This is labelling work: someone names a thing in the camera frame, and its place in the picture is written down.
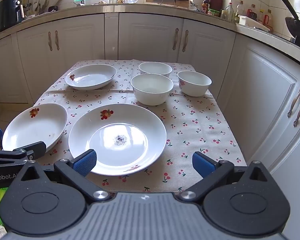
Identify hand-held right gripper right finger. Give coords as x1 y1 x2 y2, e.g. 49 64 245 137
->
178 151 275 200

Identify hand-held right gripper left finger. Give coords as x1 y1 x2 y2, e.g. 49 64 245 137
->
20 149 110 202

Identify large white fruit-print plate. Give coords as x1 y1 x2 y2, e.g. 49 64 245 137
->
68 103 167 176

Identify white bowl pink flowers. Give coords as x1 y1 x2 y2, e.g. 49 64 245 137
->
130 73 174 106
138 61 173 78
177 70 212 97

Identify cherry-print tablecloth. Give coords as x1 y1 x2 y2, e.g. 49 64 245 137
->
34 59 248 193

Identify white cabinet door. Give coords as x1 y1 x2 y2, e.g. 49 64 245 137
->
177 19 237 80
16 22 55 104
118 12 184 63
53 14 106 93
0 34 19 105
270 65 300 240
222 34 300 178

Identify narrow white cabinet panel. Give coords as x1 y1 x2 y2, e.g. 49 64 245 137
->
104 12 120 61

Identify kitchen utensil holder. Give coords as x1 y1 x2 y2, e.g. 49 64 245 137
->
36 0 63 13

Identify white rectangular tray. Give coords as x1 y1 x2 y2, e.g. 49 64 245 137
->
238 15 271 33

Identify clear bottle red cap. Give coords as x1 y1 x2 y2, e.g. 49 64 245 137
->
225 3 234 22

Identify clear plastic bottle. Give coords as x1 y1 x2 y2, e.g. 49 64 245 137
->
234 0 245 23

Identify stone kitchen countertop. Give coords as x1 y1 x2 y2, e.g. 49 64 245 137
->
0 2 300 68

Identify black wok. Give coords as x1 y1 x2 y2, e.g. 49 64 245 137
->
280 0 300 48

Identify oil bottle red handle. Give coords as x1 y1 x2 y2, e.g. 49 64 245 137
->
264 9 274 30

